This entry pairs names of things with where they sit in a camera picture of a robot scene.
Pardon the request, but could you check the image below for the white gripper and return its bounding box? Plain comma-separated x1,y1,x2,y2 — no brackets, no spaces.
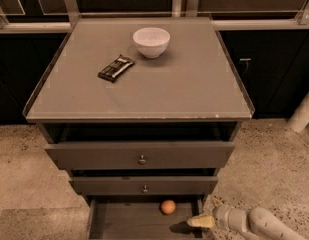
187,198,243,231

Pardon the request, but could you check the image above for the orange fruit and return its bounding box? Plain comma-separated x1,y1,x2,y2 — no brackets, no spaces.
160,200,176,215

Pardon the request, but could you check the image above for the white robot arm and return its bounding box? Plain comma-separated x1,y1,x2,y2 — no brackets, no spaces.
187,199,307,240

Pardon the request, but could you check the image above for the bottom grey drawer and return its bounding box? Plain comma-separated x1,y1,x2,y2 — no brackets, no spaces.
86,195,205,240

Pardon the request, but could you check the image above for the grey drawer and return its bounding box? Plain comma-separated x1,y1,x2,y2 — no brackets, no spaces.
45,141,234,170
86,195,205,240
70,176,218,196

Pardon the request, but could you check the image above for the grey drawer cabinet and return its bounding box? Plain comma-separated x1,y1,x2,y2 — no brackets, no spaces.
22,16,256,240

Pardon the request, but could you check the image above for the middle grey drawer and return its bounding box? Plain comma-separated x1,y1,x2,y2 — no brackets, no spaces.
70,176,218,196

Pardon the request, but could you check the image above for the top grey drawer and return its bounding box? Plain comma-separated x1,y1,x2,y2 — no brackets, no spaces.
45,141,234,170

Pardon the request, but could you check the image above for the dark snack bar wrapper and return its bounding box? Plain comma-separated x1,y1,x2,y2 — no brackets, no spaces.
98,55,136,83

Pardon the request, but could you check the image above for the white ceramic bowl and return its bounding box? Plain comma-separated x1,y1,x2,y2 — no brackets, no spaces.
133,27,170,58

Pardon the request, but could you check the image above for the white cylindrical post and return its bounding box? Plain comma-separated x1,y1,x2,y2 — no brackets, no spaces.
288,92,309,132

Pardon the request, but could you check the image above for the metal window frame rail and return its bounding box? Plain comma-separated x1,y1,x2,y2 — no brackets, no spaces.
0,0,309,33

